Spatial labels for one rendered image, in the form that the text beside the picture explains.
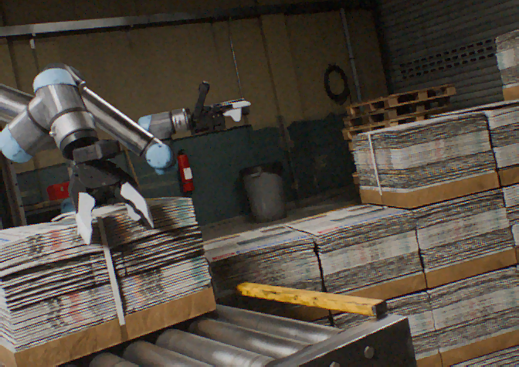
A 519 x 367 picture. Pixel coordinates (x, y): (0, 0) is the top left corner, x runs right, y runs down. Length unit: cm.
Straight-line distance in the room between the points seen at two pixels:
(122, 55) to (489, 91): 500
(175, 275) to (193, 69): 810
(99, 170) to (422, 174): 102
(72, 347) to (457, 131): 123
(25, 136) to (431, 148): 111
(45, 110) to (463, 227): 122
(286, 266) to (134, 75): 728
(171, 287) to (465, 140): 104
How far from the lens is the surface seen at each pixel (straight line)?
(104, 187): 118
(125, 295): 125
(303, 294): 123
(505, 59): 247
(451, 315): 200
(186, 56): 931
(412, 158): 192
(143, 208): 117
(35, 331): 120
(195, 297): 129
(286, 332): 114
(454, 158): 197
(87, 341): 122
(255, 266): 179
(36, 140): 132
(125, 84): 886
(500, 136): 205
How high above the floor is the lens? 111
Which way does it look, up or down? 3 degrees down
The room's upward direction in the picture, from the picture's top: 12 degrees counter-clockwise
